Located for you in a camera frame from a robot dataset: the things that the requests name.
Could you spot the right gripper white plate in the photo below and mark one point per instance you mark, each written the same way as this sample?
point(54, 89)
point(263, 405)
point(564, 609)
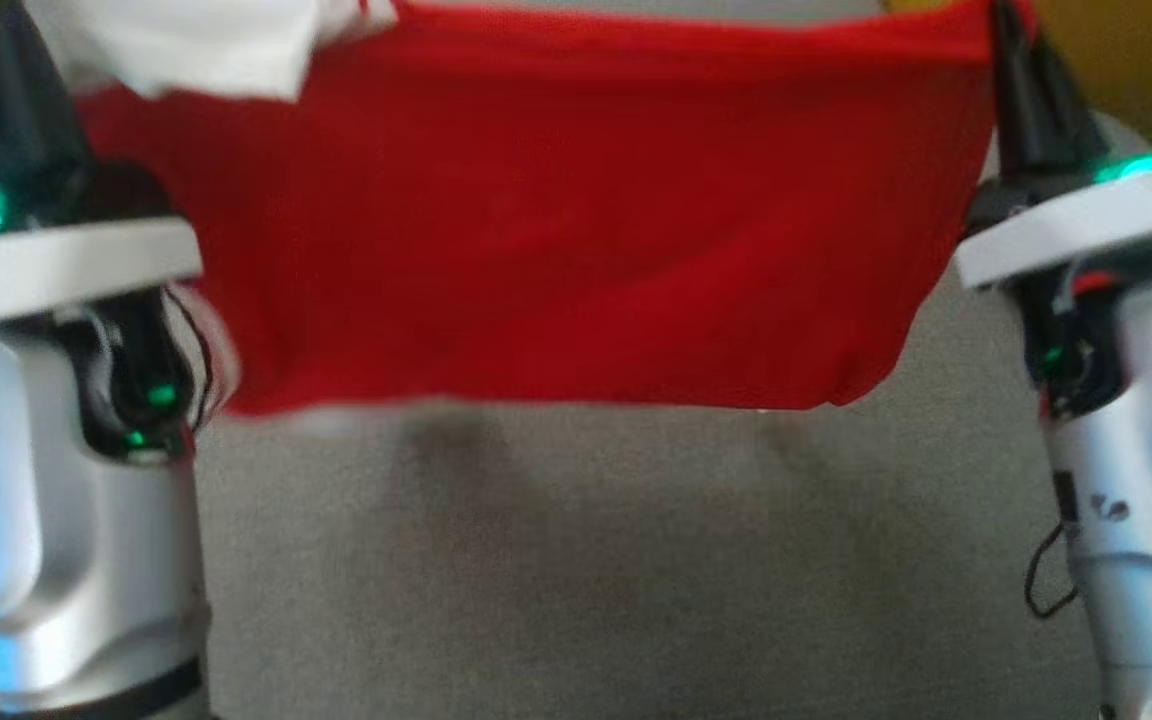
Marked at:
point(1076, 230)

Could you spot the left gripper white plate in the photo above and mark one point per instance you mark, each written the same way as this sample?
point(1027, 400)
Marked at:
point(56, 265)

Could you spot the red shorts with white stripe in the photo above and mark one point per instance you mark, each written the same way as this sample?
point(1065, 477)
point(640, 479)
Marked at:
point(556, 220)

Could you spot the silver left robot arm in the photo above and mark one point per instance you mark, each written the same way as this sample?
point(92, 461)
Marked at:
point(66, 560)

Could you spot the yellow sofa backrest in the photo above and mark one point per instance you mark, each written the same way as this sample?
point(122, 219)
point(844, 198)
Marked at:
point(1116, 60)

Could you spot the large grey sofa ottoman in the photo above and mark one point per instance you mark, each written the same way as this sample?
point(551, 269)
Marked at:
point(636, 570)

